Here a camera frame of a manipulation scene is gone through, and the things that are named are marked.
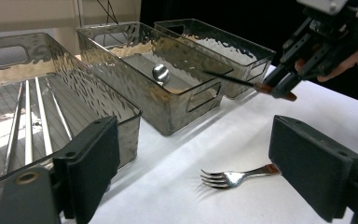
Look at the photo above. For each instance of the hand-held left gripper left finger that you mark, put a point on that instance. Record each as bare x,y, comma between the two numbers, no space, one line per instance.
90,168

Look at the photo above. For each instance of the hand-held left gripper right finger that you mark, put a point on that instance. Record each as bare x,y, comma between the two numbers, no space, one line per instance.
313,165

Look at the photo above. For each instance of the smoked clear plastic bin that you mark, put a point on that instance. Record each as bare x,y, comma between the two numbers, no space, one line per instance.
84,84
143,102
230,49

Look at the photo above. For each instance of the metal chopstick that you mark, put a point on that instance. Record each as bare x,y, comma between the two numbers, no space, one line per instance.
14,130
59,112

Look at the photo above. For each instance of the white chopstick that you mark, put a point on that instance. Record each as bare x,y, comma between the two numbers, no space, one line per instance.
28,124
43,118

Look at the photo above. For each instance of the metal spoon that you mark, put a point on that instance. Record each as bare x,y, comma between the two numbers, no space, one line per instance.
160,73

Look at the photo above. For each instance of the white table cover sheet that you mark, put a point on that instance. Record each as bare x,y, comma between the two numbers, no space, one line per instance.
183,193

